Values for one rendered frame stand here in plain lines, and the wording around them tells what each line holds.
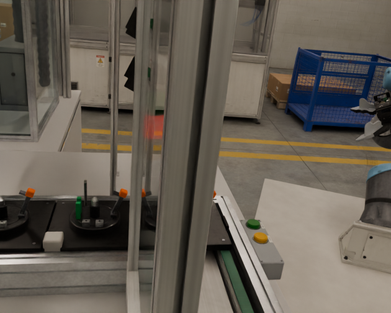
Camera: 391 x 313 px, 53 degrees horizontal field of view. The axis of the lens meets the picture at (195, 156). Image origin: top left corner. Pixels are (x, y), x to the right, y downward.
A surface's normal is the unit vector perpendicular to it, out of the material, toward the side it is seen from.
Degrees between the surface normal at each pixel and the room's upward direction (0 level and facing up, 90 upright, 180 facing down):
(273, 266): 90
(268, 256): 0
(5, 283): 90
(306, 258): 0
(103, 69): 90
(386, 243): 90
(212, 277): 0
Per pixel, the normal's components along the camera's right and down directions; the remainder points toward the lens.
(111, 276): 0.17, 0.40
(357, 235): -0.25, 0.36
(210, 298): 0.10, -0.91
